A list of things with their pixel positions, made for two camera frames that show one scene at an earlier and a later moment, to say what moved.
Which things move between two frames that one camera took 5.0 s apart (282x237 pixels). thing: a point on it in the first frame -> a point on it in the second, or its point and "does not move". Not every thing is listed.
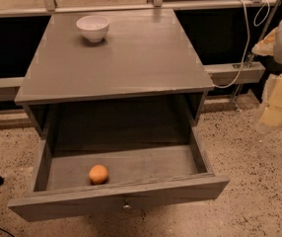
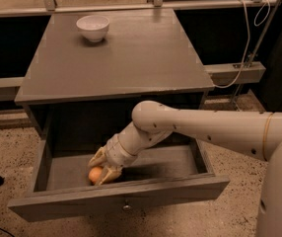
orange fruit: (98, 175) does not move
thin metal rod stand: (253, 55) does not move
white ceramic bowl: (94, 27) does not move
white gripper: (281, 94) -> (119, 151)
